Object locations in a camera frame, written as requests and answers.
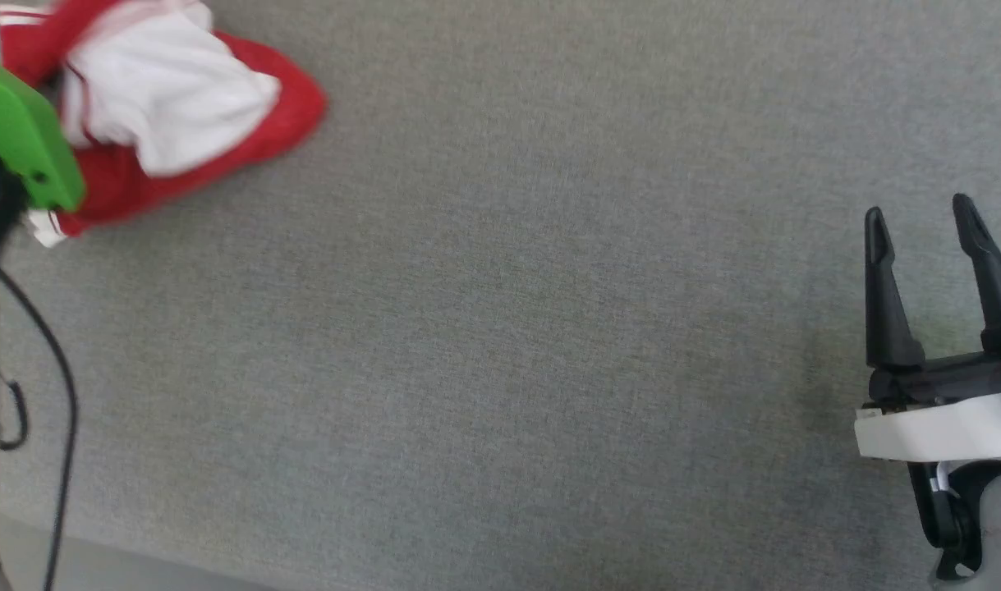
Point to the red and white jersey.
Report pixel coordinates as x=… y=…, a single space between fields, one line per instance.
x=172 y=90

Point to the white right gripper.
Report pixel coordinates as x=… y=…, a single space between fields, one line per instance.
x=943 y=427

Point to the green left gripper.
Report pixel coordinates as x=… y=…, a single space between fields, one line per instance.
x=20 y=131

